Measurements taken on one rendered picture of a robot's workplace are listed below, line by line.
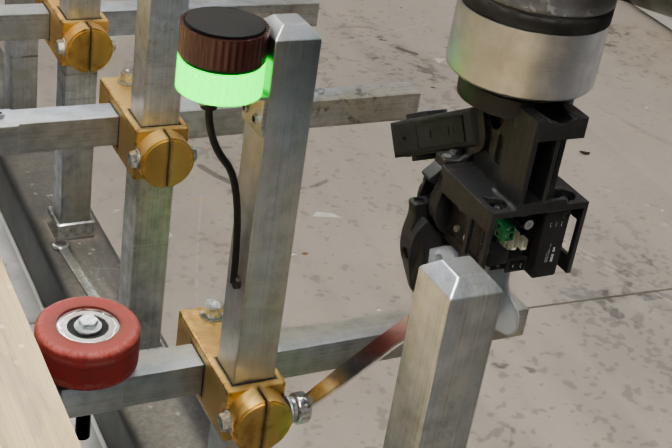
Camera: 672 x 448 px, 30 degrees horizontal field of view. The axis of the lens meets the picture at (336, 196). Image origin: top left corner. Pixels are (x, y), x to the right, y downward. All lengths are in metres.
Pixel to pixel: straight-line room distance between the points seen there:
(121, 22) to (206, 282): 1.34
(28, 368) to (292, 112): 0.27
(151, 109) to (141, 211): 0.11
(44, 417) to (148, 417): 0.33
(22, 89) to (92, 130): 0.49
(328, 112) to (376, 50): 2.71
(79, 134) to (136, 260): 0.13
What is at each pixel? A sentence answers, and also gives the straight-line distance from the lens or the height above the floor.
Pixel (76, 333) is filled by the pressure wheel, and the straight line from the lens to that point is 0.98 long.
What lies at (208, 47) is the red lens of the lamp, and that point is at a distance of 0.82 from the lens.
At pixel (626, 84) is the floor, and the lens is 4.09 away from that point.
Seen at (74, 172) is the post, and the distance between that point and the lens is 1.43.
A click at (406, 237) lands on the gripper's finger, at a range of 0.81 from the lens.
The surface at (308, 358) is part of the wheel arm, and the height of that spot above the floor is 0.85.
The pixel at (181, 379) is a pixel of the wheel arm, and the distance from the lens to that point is 1.03.
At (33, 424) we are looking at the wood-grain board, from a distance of 0.90.
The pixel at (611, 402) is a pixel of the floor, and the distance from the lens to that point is 2.58.
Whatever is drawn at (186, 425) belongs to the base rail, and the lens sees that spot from 1.22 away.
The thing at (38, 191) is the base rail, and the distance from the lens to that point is 1.57.
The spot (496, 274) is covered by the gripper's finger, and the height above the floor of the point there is 1.05.
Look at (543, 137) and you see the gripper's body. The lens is 0.73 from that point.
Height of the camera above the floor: 1.48
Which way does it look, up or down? 29 degrees down
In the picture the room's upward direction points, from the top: 9 degrees clockwise
